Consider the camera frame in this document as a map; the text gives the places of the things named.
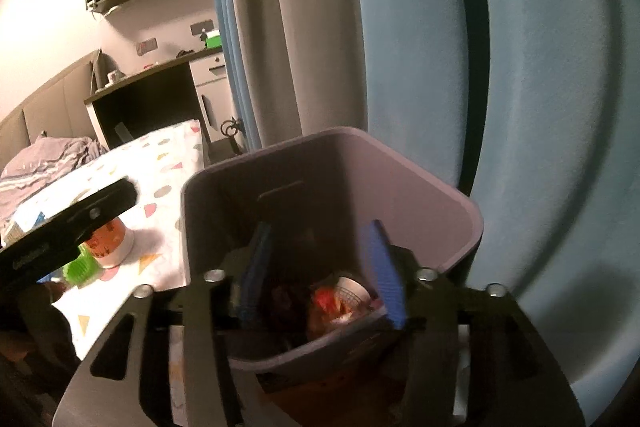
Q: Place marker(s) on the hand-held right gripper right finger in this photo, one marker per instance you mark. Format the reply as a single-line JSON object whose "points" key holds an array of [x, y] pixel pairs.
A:
{"points": [[385, 277]]}

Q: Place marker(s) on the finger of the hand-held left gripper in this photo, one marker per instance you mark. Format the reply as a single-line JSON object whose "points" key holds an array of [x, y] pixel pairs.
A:
{"points": [[60, 237]]}

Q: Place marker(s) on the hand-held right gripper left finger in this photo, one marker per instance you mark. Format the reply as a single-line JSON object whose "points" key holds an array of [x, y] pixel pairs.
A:
{"points": [[255, 267]]}

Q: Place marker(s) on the green ribbed cup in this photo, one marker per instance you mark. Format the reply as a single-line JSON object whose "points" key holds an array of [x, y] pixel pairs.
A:
{"points": [[80, 268]]}

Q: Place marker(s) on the orange-print paper cup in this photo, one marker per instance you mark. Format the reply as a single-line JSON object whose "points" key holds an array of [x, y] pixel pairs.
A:
{"points": [[107, 244]]}

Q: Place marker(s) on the red foil wrapper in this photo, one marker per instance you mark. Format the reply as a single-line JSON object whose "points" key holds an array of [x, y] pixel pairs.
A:
{"points": [[330, 307]]}

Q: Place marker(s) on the grey plastic waste bin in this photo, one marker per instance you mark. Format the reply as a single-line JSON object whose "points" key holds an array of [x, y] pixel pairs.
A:
{"points": [[400, 187]]}

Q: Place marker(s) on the grey striped blanket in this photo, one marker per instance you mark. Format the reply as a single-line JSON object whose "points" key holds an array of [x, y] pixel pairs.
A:
{"points": [[45, 162]]}

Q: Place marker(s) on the patterned white tablecloth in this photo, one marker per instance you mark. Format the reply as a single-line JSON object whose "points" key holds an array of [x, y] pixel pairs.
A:
{"points": [[150, 187]]}

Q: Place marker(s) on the dark chair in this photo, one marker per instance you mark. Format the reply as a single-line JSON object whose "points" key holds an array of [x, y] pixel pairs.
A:
{"points": [[125, 132]]}

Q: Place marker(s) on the grey padded headboard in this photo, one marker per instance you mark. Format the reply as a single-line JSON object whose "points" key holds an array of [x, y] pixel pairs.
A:
{"points": [[55, 107]]}

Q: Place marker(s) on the black curtain hook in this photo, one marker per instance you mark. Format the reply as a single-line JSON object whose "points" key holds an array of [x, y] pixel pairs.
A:
{"points": [[230, 127]]}

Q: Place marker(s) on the white mug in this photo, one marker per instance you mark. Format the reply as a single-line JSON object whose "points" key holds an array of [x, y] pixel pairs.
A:
{"points": [[113, 77]]}

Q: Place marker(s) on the white drawer cabinet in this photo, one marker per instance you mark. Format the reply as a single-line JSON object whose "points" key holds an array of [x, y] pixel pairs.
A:
{"points": [[212, 92]]}

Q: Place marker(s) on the dark desk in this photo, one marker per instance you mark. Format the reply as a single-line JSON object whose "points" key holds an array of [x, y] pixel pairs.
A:
{"points": [[145, 69]]}

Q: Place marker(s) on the green box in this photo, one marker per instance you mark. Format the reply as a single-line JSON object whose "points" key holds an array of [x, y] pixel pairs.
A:
{"points": [[214, 41]]}

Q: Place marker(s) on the blue and grey curtain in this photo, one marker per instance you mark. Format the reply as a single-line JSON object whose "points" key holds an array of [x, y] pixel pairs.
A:
{"points": [[525, 82]]}

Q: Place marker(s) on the grey wall outlet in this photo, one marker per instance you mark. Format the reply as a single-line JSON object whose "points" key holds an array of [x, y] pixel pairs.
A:
{"points": [[202, 28], [147, 46]]}

